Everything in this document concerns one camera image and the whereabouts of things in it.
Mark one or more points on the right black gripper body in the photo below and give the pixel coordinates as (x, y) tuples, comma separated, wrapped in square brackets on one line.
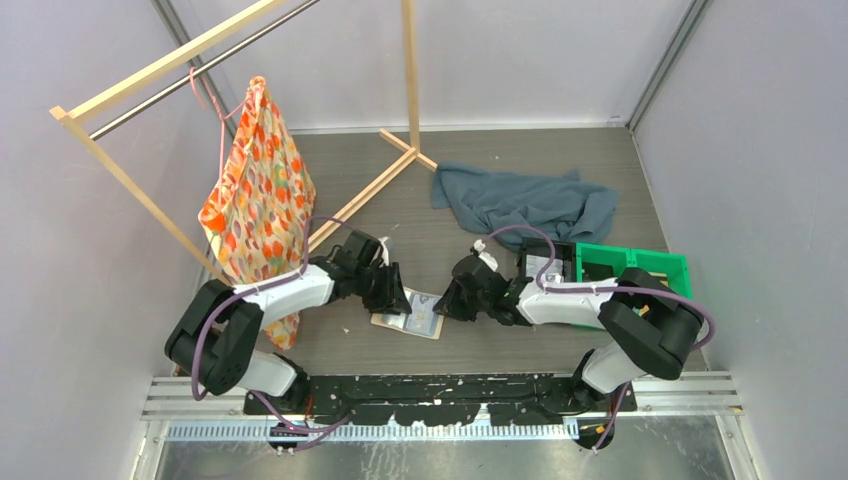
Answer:
[(482, 298)]

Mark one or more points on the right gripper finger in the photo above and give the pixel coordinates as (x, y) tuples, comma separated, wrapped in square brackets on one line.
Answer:
[(449, 304), (467, 312)]

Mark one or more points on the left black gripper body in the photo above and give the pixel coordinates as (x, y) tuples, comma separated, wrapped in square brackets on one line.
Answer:
[(377, 274)]

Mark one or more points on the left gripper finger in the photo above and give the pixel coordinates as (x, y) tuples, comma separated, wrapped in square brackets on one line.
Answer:
[(381, 299), (393, 278)]

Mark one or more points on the beige leather card holder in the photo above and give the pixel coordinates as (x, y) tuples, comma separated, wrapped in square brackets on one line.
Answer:
[(393, 322)]

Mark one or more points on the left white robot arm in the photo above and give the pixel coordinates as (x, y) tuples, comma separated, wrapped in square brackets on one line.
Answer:
[(215, 338)]

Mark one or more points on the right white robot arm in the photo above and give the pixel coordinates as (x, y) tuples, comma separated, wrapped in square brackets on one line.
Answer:
[(653, 329)]

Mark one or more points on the black tray with cards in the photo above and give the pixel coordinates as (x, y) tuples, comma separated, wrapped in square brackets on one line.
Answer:
[(557, 265)]

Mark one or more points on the orange floral fabric bag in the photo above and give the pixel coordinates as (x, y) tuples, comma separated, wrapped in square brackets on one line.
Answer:
[(254, 217)]

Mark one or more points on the green plastic bin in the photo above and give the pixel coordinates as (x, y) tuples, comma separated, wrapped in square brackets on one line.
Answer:
[(599, 262)]

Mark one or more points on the blue grey cloth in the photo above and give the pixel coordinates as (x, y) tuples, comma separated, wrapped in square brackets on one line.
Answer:
[(565, 208)]

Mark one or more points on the metal hanging rod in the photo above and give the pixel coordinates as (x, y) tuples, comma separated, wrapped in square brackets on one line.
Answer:
[(203, 68)]

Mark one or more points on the wooden clothes rack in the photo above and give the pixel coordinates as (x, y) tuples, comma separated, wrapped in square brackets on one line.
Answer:
[(337, 65)]

